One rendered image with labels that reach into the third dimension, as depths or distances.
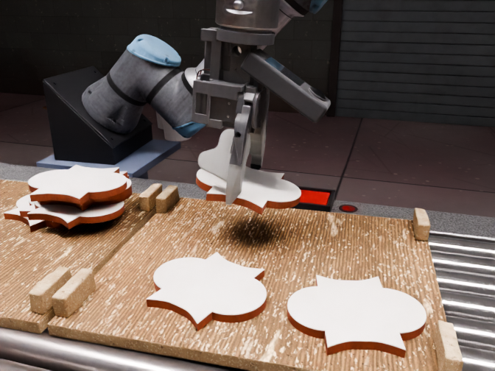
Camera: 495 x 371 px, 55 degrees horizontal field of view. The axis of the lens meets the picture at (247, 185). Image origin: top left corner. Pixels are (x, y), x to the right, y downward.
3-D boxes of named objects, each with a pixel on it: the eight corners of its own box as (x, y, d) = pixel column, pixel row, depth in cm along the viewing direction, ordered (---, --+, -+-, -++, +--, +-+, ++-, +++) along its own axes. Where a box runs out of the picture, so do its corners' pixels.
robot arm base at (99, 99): (108, 88, 130) (128, 62, 125) (144, 129, 129) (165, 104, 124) (69, 91, 116) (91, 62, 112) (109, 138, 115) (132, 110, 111)
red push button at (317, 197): (297, 196, 87) (297, 188, 86) (329, 199, 85) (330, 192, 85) (290, 209, 81) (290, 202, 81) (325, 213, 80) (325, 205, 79)
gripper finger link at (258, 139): (229, 154, 73) (224, 107, 66) (267, 161, 72) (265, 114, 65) (222, 168, 71) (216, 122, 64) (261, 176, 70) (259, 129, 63)
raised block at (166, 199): (169, 198, 80) (169, 183, 79) (180, 199, 80) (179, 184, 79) (155, 213, 75) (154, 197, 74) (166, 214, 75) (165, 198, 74)
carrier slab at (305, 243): (172, 204, 82) (171, 196, 81) (422, 230, 73) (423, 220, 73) (48, 336, 51) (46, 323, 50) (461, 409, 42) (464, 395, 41)
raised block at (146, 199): (154, 196, 81) (152, 182, 80) (164, 198, 81) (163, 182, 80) (138, 211, 76) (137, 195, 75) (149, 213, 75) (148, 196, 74)
